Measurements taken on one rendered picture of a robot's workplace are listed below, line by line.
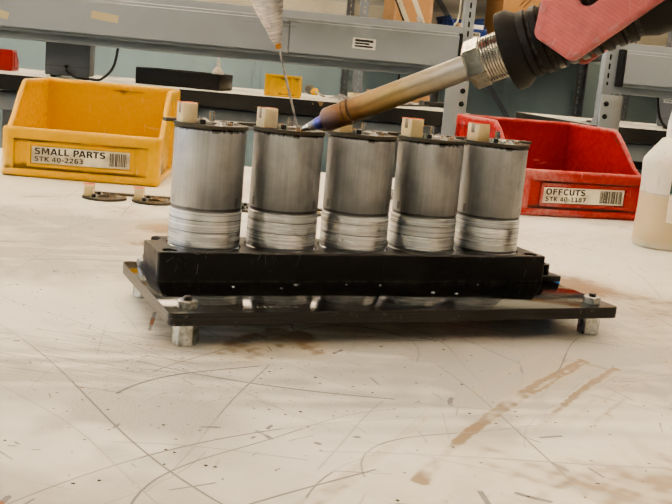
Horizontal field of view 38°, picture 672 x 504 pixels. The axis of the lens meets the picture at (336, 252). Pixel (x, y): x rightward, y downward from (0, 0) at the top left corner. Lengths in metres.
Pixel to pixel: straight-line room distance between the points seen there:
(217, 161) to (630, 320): 0.17
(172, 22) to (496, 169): 2.29
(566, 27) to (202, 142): 0.12
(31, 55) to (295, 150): 4.50
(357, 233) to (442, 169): 0.04
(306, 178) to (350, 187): 0.02
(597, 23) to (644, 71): 2.59
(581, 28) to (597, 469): 0.13
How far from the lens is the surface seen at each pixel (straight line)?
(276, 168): 0.33
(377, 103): 0.32
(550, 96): 5.04
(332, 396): 0.26
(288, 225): 0.34
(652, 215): 0.59
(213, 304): 0.30
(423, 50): 2.69
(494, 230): 0.37
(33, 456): 0.22
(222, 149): 0.33
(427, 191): 0.36
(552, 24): 0.30
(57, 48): 2.76
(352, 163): 0.35
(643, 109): 5.22
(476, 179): 0.37
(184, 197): 0.33
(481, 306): 0.33
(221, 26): 2.63
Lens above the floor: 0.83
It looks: 10 degrees down
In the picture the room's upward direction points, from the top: 5 degrees clockwise
